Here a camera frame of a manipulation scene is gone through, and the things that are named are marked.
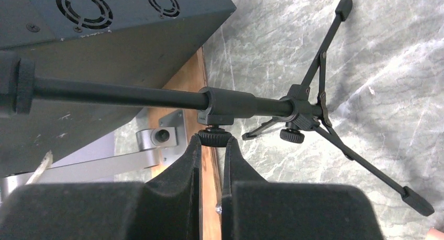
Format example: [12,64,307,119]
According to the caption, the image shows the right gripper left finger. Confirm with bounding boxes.
[1,135,202,239]

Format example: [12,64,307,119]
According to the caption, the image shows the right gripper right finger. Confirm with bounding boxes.
[221,138,383,239]

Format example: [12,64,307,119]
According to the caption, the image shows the black tripod mic stand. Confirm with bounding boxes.
[1,0,435,216]

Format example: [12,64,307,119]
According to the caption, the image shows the wooden board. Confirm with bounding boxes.
[146,47,223,240]

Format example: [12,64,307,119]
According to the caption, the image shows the blue network switch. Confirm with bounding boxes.
[1,0,236,176]

